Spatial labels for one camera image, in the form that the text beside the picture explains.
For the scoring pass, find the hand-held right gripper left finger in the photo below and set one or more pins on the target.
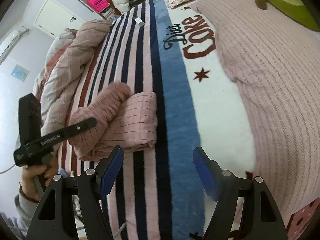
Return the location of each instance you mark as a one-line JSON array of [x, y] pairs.
[[111, 175]]

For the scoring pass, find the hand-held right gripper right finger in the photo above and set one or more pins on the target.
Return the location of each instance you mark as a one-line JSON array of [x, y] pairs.
[[203, 172]]

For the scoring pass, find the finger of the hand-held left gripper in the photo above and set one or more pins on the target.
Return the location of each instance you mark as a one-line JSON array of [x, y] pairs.
[[75, 128]]

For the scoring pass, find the pink checked pants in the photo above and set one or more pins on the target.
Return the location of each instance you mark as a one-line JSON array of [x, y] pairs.
[[135, 122]]

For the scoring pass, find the person's left forearm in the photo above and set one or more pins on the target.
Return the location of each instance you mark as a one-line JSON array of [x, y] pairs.
[[25, 210]]

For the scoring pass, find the person's left hand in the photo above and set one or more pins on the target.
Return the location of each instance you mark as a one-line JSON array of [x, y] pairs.
[[30, 182]]

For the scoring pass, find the light blue cloth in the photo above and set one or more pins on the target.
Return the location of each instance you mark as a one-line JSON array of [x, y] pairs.
[[62, 172]]

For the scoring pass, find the pastel striped duvet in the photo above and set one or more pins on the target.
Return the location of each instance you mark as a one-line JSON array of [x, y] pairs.
[[70, 62]]

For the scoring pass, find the white air conditioner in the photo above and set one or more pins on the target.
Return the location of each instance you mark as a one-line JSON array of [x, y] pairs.
[[10, 45]]

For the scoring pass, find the striped printed blanket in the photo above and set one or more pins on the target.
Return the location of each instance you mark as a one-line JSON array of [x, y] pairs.
[[175, 80]]

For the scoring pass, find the white door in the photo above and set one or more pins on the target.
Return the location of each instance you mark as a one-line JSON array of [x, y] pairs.
[[55, 12]]

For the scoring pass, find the dotted pink bed sheet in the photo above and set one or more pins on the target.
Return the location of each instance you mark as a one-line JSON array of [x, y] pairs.
[[305, 220]]

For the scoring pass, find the small white box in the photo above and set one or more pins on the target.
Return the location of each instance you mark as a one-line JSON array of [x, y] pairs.
[[139, 21]]

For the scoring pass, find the pink bag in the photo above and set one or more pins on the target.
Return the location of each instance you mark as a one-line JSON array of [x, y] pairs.
[[98, 3]]

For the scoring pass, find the white down jacket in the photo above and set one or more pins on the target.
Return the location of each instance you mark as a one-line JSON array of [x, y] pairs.
[[121, 0]]

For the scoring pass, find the green avocado plush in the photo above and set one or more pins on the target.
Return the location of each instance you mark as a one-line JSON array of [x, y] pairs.
[[282, 5]]

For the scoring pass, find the small wall poster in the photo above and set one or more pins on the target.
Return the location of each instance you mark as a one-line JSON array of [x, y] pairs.
[[20, 72]]

